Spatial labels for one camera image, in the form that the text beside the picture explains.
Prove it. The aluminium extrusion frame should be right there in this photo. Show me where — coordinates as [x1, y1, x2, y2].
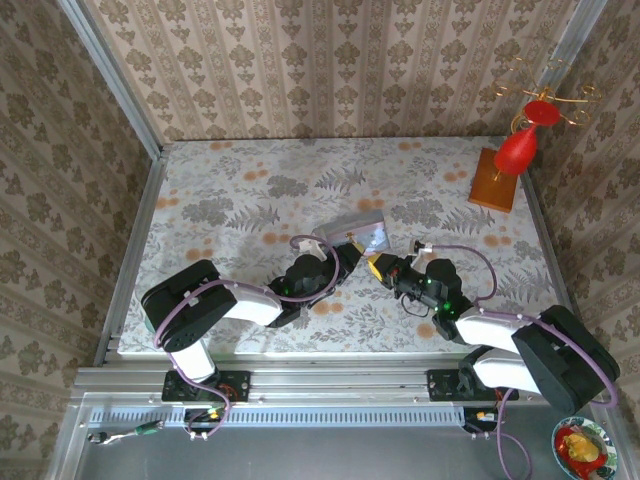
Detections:
[47, 0, 622, 480]

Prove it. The red toy fruit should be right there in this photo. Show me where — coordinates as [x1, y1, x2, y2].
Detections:
[556, 426, 609, 477]

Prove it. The gold wire stand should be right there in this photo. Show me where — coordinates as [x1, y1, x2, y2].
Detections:
[492, 54, 604, 184]

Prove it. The patterned ceramic bowl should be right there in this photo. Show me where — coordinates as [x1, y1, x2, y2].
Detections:
[551, 415, 619, 480]

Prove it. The pink blue printed box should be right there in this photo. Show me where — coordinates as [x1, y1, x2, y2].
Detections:
[312, 209, 394, 254]

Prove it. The floral print tablecloth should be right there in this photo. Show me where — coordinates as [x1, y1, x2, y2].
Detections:
[117, 137, 567, 357]

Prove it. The thin black cable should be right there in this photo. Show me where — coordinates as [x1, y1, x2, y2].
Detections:
[398, 292, 432, 320]

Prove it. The grey slotted cable duct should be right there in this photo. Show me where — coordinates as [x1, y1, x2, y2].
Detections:
[89, 405, 469, 427]

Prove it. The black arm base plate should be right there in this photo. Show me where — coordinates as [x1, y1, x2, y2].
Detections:
[427, 368, 519, 402]
[162, 369, 252, 402]

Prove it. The green plug cable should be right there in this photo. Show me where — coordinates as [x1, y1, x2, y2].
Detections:
[87, 419, 166, 446]

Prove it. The red plastic goblet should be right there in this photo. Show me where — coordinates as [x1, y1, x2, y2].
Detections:
[493, 98, 561, 177]

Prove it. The orange wooden stand base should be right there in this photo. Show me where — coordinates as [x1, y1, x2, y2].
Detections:
[467, 147, 524, 214]

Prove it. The yellow toy fruit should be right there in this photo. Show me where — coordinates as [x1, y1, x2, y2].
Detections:
[562, 432, 600, 462]

